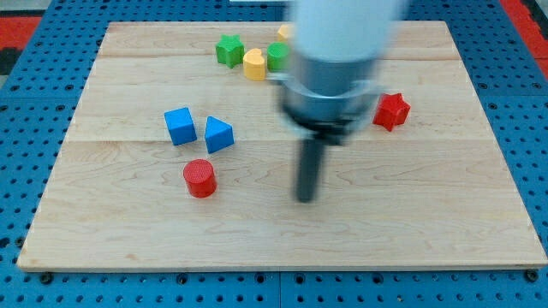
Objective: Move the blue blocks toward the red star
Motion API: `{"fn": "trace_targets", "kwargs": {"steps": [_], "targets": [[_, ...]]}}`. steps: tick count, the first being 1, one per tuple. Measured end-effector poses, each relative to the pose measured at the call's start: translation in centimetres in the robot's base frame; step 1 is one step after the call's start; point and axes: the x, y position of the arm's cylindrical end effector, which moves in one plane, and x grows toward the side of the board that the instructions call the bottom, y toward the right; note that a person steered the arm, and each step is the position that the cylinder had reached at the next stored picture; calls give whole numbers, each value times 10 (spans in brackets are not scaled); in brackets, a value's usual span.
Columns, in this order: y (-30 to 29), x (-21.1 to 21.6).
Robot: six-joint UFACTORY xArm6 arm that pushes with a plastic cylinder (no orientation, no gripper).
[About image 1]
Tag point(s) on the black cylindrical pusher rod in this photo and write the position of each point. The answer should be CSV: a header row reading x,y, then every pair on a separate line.
x,y
310,161

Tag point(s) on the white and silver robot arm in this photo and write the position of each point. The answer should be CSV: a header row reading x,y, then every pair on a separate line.
x,y
328,89

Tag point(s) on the yellow block behind arm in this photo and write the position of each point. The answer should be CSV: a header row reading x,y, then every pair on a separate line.
x,y
285,33

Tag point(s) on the red star block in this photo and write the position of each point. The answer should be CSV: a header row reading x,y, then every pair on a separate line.
x,y
392,111

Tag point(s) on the green star block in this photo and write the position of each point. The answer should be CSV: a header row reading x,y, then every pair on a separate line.
x,y
230,50

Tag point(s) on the blue triangular prism block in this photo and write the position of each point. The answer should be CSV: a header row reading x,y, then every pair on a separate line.
x,y
218,134

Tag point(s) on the yellow heart block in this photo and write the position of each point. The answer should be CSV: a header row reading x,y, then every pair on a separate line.
x,y
254,65

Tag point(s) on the green cylinder block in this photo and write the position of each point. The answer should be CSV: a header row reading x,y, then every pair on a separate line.
x,y
277,56

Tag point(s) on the red cylinder block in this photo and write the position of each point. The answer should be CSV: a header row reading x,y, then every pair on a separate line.
x,y
200,178

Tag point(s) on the light wooden board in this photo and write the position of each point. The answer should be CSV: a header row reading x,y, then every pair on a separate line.
x,y
432,194

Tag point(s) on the blue cube block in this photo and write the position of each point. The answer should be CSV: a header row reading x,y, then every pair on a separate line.
x,y
180,126

